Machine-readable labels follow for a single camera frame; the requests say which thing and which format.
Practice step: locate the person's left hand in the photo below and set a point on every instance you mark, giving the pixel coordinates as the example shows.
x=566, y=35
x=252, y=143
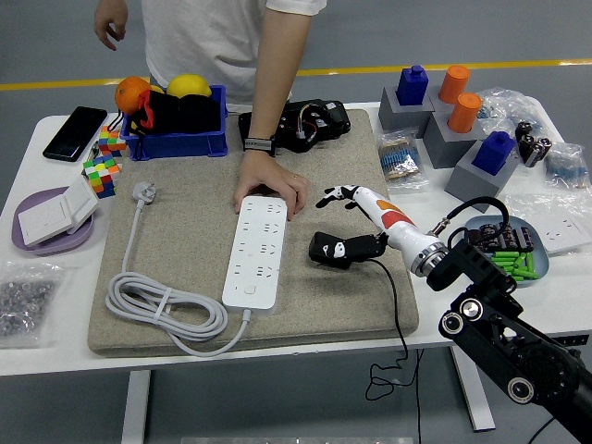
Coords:
x=268, y=173

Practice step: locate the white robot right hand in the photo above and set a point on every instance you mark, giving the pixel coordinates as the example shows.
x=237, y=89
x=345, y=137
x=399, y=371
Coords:
x=398, y=226

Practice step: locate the person's right hand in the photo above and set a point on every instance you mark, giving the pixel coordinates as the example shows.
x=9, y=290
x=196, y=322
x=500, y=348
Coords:
x=111, y=18

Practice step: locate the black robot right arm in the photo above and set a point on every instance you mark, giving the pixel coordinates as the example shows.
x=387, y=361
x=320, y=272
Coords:
x=485, y=277

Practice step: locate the grey and black wristband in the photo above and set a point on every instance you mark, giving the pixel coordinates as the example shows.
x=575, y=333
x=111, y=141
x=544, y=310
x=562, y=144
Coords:
x=259, y=144

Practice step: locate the clear bag of striped resistors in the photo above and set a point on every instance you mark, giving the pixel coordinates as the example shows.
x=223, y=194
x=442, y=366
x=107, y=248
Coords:
x=398, y=159

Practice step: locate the orange fruit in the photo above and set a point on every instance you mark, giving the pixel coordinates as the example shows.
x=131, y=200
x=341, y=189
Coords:
x=129, y=92

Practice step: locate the grey socket block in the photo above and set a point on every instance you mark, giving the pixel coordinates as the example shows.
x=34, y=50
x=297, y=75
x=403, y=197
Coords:
x=435, y=104
x=444, y=148
x=467, y=185
x=393, y=115

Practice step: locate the small yellow fruit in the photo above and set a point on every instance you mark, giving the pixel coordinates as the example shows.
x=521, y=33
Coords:
x=157, y=89

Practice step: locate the blue plastic bin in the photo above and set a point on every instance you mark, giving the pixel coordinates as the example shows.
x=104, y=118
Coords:
x=185, y=145

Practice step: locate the person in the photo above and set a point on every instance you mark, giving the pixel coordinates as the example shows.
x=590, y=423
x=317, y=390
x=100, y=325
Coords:
x=199, y=46

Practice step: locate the grey-brown mat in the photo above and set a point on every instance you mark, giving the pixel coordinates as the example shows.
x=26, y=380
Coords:
x=185, y=222

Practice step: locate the large yellow citrus fruit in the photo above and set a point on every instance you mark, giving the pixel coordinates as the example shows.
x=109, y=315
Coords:
x=187, y=85

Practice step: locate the black pouch with red lining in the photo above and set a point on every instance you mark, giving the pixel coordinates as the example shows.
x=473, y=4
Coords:
x=185, y=113

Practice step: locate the pile of dark capacitors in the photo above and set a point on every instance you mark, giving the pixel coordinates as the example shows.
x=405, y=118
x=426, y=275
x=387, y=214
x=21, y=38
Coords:
x=509, y=236

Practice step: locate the blue square peg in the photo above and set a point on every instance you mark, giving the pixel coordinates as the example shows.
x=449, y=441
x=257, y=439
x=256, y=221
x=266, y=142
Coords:
x=492, y=155
x=411, y=88

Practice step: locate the black smartphone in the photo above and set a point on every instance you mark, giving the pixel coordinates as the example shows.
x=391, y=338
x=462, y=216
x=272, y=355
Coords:
x=74, y=134

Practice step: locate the colourful puzzle cube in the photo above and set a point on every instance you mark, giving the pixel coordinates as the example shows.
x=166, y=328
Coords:
x=102, y=178
x=111, y=141

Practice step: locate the pile of green batteries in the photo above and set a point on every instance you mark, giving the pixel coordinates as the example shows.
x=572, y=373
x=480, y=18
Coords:
x=522, y=266

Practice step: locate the orange cylinder peg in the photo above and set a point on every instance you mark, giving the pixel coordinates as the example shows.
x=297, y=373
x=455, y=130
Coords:
x=453, y=83
x=464, y=113

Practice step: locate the blue-grey tray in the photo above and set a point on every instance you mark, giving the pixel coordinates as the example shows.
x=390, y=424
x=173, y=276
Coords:
x=541, y=263

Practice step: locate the bundle of black capacitors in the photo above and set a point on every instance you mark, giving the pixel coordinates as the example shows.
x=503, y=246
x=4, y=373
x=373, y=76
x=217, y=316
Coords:
x=532, y=143

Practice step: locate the crumpled clear bag of parts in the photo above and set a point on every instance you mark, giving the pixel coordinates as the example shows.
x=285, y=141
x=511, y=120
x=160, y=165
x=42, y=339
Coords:
x=509, y=104

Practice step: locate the clear plastic bag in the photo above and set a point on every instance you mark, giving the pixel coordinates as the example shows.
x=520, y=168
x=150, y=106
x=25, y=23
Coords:
x=564, y=203

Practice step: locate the clear bag of blue resistors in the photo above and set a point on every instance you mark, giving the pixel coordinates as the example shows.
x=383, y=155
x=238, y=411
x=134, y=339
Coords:
x=566, y=168

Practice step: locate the white table leg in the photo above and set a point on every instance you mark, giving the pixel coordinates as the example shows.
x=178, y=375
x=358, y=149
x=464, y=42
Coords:
x=136, y=407
x=481, y=416

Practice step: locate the black table control panel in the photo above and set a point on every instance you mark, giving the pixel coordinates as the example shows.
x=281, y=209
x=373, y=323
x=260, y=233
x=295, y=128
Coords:
x=575, y=341

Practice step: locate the purple tray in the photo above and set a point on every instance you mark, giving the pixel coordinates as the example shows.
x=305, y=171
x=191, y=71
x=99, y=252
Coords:
x=55, y=245

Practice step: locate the clear bag of metal nuts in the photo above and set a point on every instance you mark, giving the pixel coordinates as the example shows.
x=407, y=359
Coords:
x=23, y=300

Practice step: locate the white wall socket panel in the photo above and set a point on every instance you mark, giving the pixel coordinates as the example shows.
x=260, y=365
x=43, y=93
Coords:
x=564, y=233

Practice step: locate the white wall switch panel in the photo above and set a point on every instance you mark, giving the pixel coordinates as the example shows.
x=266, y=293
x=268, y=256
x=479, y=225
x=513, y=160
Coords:
x=41, y=222

